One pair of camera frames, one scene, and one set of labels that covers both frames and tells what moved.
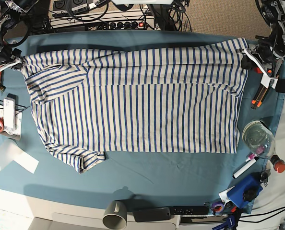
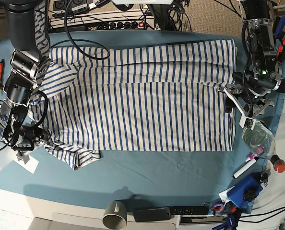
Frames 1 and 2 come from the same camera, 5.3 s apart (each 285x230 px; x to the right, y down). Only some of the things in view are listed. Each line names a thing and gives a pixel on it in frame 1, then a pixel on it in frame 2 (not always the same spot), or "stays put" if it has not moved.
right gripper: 14,59 -> 26,138
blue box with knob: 246,191 stays put
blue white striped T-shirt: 183,98 stays put
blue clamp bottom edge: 230,223 stays put
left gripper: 266,56 -> 249,105
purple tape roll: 218,208 stays put
